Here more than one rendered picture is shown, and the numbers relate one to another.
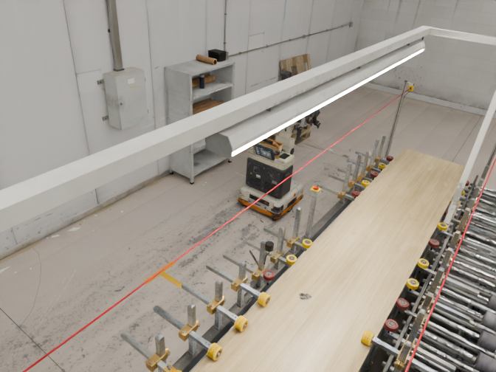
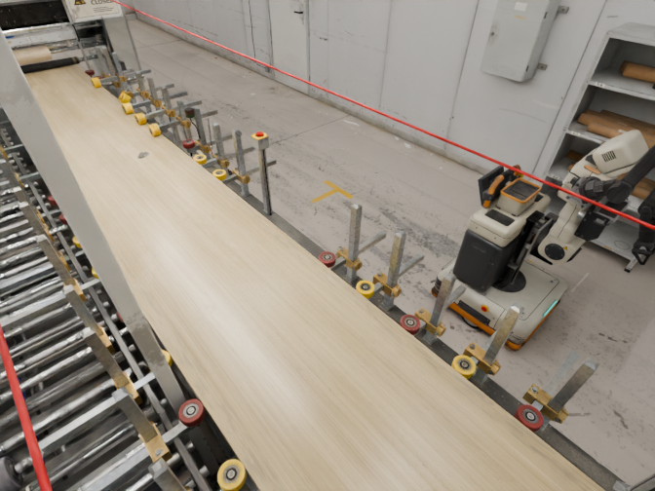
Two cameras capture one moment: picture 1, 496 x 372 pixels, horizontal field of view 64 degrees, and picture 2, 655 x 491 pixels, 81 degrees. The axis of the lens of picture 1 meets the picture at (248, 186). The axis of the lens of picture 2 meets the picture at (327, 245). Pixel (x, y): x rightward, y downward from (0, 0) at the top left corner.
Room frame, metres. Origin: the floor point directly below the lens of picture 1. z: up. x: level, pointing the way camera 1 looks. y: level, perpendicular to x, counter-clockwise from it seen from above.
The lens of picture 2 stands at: (3.63, -2.34, 2.15)
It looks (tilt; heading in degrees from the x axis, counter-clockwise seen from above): 42 degrees down; 104
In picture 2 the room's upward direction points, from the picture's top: 1 degrees clockwise
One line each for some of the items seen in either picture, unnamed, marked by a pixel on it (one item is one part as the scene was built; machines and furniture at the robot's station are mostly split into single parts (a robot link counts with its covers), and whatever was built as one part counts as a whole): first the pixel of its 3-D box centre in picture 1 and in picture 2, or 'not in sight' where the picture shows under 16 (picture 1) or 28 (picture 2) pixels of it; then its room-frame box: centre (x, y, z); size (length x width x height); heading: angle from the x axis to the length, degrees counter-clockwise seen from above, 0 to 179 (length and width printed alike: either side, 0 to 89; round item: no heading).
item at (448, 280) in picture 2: (363, 170); (437, 315); (3.84, -1.26, 0.87); 0.04 x 0.04 x 0.48; 56
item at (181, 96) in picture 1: (201, 119); (629, 154); (5.20, 0.72, 0.78); 0.90 x 0.45 x 1.55; 146
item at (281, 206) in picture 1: (271, 193); (498, 288); (4.37, -0.32, 0.16); 0.67 x 0.64 x 0.25; 146
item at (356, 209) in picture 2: (345, 183); (353, 245); (3.43, -0.98, 0.93); 0.04 x 0.04 x 0.48; 56
